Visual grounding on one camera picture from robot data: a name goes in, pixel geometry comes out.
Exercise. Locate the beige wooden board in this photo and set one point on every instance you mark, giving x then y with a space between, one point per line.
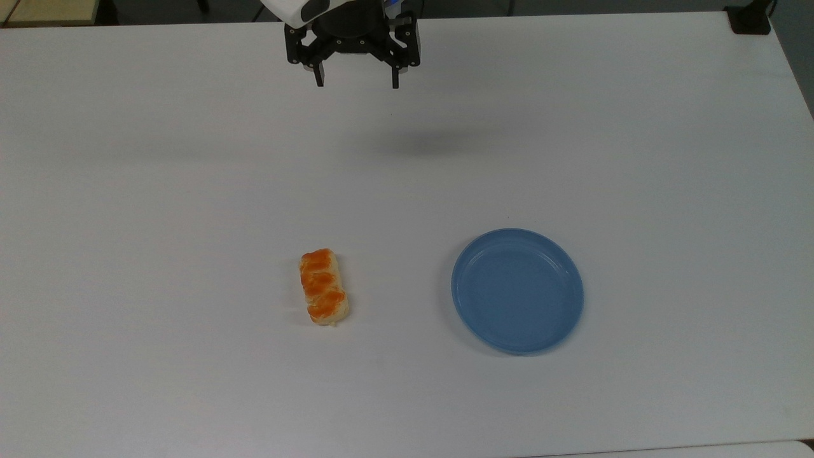
51 9

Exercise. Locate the orange glazed bread roll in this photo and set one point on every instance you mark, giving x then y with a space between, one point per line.
323 286

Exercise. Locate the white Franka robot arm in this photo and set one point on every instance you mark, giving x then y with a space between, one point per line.
286 9

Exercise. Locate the black camera stand base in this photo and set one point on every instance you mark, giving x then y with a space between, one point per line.
750 18

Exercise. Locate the blue round plate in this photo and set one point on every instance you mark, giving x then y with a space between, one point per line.
517 291

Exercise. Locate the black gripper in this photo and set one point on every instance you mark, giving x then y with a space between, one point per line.
353 32

